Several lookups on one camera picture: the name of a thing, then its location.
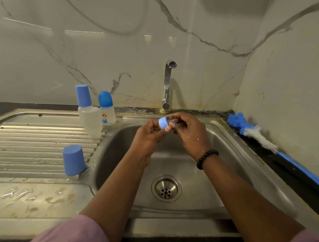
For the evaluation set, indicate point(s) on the person's left hand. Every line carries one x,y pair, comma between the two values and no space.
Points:
145,142

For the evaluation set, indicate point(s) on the person's right hand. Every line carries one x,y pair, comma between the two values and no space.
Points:
192,134

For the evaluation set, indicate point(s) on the blue and white bottle brush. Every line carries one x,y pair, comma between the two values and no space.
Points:
237,120

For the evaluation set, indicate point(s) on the cartoon print baby bottle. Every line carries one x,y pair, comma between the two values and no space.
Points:
106,112

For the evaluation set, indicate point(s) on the translucent bottle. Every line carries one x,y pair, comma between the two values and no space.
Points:
83,97
91,122

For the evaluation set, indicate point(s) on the blue cylindrical bottle cap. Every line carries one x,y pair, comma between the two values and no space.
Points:
74,160

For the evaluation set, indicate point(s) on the translucent bottle front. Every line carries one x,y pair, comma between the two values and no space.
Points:
83,97

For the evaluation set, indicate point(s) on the person's left forearm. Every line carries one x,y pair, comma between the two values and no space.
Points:
117,199

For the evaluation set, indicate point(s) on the person's right forearm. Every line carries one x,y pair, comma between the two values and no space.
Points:
254,204

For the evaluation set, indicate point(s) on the metal sink drain strainer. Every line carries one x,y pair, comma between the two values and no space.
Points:
166,188

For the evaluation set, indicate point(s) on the chrome sink faucet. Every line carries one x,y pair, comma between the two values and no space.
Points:
167,87

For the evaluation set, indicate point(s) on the stainless steel sink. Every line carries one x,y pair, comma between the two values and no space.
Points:
45,149

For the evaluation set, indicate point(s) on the pink shirt sleeve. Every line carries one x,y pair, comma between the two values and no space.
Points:
306,236
72,230

